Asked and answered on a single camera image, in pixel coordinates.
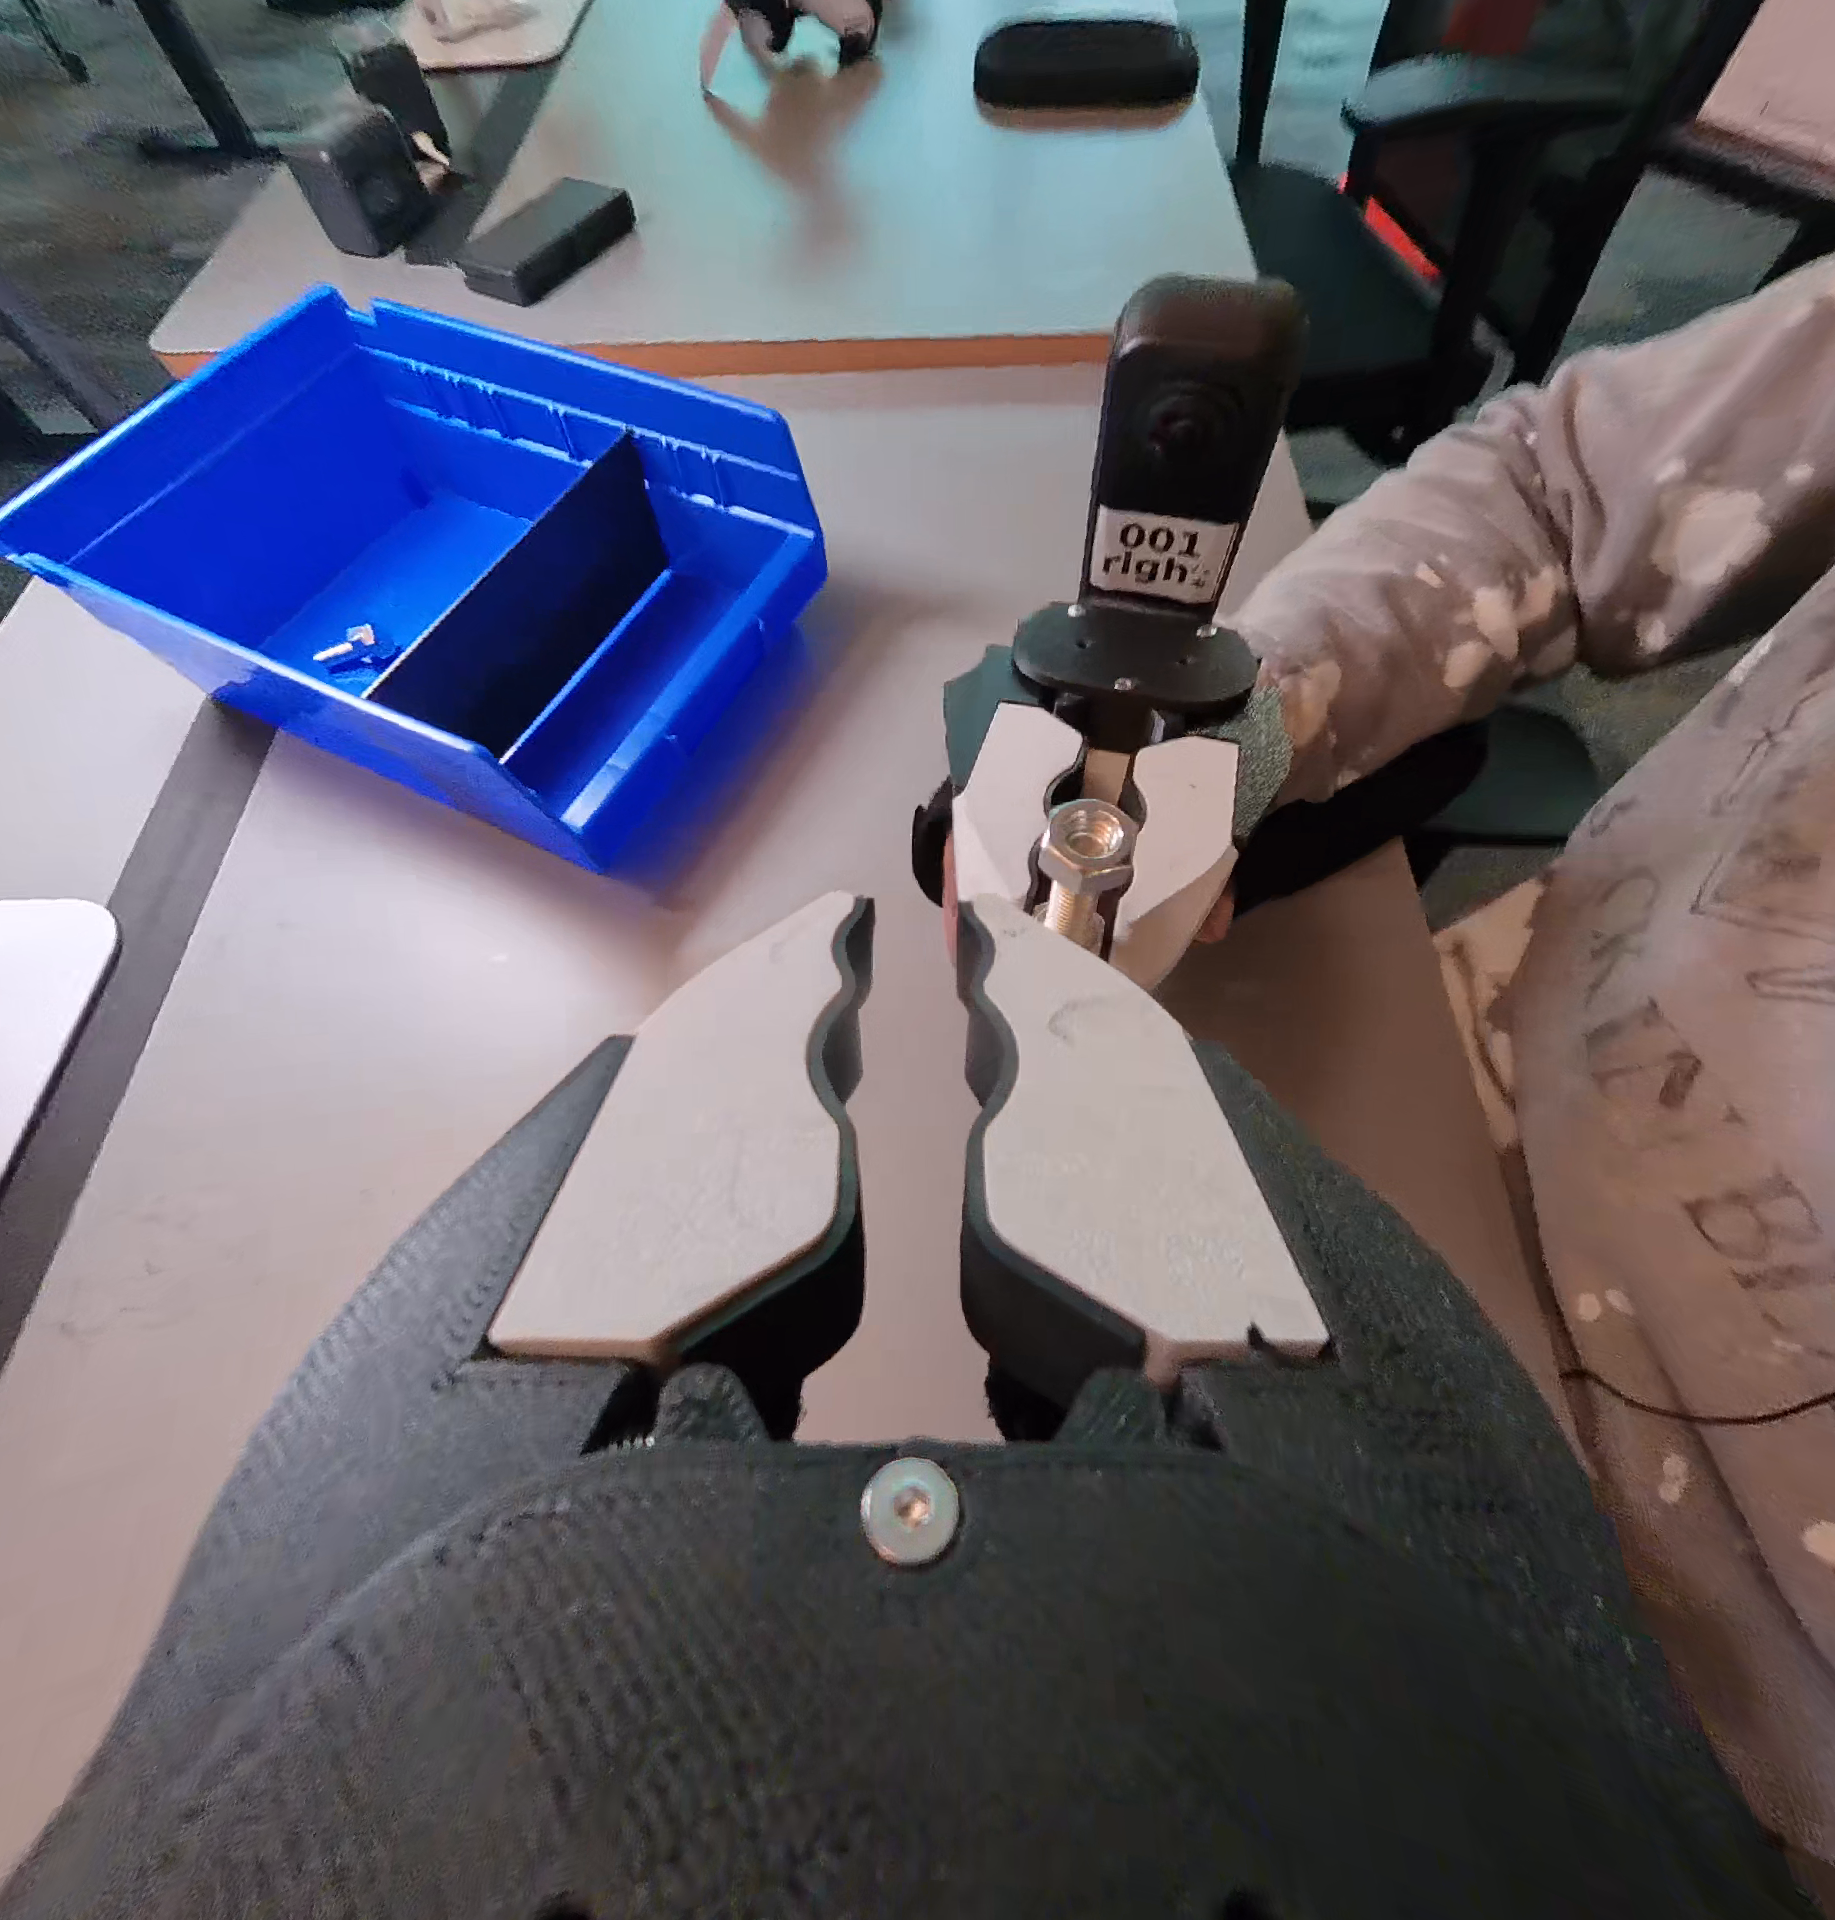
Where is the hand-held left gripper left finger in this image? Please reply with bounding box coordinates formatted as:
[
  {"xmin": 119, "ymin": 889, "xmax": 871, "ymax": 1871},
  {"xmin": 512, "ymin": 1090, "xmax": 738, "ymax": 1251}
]
[{"xmin": 486, "ymin": 892, "xmax": 879, "ymax": 1370}]

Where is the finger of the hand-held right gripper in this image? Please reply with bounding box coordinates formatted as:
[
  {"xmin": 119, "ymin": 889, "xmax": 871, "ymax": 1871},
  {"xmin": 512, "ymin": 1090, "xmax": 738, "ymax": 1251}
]
[
  {"xmin": 952, "ymin": 704, "xmax": 1103, "ymax": 919},
  {"xmin": 1110, "ymin": 734, "xmax": 1245, "ymax": 989}
]

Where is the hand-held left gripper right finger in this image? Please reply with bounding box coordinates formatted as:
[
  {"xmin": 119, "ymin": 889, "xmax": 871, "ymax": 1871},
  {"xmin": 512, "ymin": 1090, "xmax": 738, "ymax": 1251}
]
[{"xmin": 953, "ymin": 898, "xmax": 1333, "ymax": 1377}]

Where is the silver hex nut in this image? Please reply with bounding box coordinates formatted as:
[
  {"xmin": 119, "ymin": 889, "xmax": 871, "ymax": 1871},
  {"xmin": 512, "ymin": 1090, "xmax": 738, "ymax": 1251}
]
[{"xmin": 1028, "ymin": 802, "xmax": 1147, "ymax": 905}]

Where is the large silver bolt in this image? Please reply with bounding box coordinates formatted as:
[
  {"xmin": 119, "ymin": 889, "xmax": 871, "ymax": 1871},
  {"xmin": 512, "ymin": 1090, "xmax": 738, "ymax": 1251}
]
[{"xmin": 1044, "ymin": 810, "xmax": 1124, "ymax": 967}]

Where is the blue plastic bin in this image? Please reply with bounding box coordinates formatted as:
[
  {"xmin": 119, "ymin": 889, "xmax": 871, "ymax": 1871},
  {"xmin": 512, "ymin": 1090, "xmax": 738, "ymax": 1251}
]
[{"xmin": 0, "ymin": 281, "xmax": 833, "ymax": 877}]

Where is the person's right forearm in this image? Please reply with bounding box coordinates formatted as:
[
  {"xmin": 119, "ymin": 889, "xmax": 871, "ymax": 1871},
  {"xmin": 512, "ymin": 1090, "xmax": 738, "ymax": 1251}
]
[{"xmin": 1228, "ymin": 223, "xmax": 1835, "ymax": 813}]

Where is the black chair armrest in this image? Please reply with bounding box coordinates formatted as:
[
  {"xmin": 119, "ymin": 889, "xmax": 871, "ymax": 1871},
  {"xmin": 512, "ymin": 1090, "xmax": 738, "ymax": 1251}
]
[{"xmin": 1228, "ymin": 732, "xmax": 1488, "ymax": 917}]

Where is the person's teal office chair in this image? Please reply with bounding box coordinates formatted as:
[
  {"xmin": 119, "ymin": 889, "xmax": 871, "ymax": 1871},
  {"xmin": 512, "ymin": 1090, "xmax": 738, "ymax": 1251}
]
[{"xmin": 1417, "ymin": 704, "xmax": 1604, "ymax": 889}]

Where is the black mesh office chair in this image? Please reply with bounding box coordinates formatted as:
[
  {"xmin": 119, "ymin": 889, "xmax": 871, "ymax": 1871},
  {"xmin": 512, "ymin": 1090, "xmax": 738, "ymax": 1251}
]
[{"xmin": 1231, "ymin": 0, "xmax": 1773, "ymax": 453}]

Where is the black oblong pad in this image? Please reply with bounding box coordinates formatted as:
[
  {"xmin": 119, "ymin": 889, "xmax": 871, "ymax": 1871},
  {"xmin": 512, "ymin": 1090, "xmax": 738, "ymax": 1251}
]
[{"xmin": 972, "ymin": 16, "xmax": 1204, "ymax": 113}]

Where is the black bin divider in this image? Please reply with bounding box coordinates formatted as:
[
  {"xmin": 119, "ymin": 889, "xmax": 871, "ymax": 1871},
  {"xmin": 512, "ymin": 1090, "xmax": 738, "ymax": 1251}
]
[{"xmin": 360, "ymin": 433, "xmax": 673, "ymax": 755}]

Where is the spare black gripper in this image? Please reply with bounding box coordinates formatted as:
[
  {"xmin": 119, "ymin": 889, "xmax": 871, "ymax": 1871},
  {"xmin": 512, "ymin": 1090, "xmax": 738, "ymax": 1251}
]
[{"xmin": 704, "ymin": 0, "xmax": 881, "ymax": 110}]

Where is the flat black box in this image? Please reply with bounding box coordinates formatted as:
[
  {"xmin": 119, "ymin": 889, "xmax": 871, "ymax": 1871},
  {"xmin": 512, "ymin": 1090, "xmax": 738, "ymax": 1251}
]
[{"xmin": 455, "ymin": 174, "xmax": 638, "ymax": 307}]

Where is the wooden document stand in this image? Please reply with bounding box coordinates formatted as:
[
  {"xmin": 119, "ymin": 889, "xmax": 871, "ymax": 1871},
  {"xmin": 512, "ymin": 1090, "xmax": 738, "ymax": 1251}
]
[{"xmin": 0, "ymin": 898, "xmax": 122, "ymax": 1265}]

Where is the small black box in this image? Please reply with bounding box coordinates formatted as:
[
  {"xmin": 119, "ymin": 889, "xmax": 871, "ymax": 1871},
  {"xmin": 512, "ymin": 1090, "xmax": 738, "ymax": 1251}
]
[{"xmin": 343, "ymin": 39, "xmax": 455, "ymax": 153}]

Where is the thin black cable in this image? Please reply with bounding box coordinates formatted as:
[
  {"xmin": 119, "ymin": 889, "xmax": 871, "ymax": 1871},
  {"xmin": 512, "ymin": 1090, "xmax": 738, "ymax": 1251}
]
[{"xmin": 1552, "ymin": 1361, "xmax": 1835, "ymax": 1429}]

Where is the black camera box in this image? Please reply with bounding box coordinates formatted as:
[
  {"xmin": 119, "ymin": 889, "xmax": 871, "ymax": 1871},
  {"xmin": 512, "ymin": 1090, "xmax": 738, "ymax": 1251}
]
[{"xmin": 278, "ymin": 113, "xmax": 441, "ymax": 259}]

